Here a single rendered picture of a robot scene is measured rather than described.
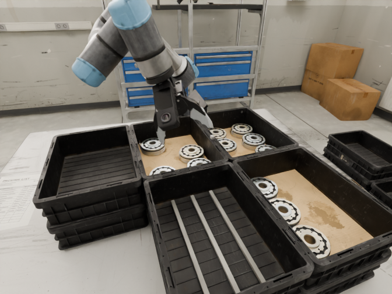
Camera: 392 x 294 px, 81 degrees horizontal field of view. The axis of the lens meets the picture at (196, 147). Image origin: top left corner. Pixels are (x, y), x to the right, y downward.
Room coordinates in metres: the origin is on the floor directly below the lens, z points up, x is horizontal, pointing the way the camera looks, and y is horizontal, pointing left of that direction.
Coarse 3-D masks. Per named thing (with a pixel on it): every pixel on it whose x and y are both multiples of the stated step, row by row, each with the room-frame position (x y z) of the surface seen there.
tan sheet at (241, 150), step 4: (228, 128) 1.06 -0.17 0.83; (228, 132) 1.02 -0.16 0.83; (252, 132) 1.02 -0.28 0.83; (228, 136) 0.97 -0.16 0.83; (232, 136) 0.97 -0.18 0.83; (236, 140) 0.94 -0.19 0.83; (240, 140) 0.94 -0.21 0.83; (240, 144) 0.90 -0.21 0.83; (240, 148) 0.87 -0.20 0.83; (244, 148) 0.87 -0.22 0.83; (236, 152) 0.84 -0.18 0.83; (240, 152) 0.84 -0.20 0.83; (244, 152) 0.84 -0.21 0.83; (248, 152) 0.84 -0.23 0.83; (252, 152) 0.84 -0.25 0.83; (232, 156) 0.81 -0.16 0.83
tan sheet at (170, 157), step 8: (184, 136) 0.97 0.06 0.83; (168, 144) 0.90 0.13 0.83; (176, 144) 0.90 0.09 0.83; (184, 144) 0.90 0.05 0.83; (192, 144) 0.90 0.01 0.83; (168, 152) 0.84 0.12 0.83; (176, 152) 0.84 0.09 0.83; (144, 160) 0.78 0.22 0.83; (152, 160) 0.78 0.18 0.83; (160, 160) 0.78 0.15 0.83; (168, 160) 0.78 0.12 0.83; (176, 160) 0.78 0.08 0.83; (152, 168) 0.73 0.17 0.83; (176, 168) 0.73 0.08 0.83
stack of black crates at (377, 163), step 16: (336, 144) 1.34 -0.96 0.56; (352, 144) 1.45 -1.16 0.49; (368, 144) 1.39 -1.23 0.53; (384, 144) 1.30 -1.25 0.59; (336, 160) 1.28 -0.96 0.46; (352, 160) 1.18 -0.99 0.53; (368, 160) 1.10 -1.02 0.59; (384, 160) 1.24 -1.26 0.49; (352, 176) 1.14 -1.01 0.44; (368, 176) 1.06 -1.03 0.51; (384, 176) 1.06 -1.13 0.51
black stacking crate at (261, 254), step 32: (160, 192) 0.54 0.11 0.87; (192, 192) 0.58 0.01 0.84; (224, 192) 0.59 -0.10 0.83; (160, 224) 0.45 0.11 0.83; (192, 224) 0.46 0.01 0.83; (224, 224) 0.46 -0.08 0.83; (256, 224) 0.44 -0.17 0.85; (224, 256) 0.35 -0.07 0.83; (256, 256) 0.35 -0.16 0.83; (288, 256) 0.32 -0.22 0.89; (192, 288) 0.27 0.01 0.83; (224, 288) 0.27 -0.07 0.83; (288, 288) 0.25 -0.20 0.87
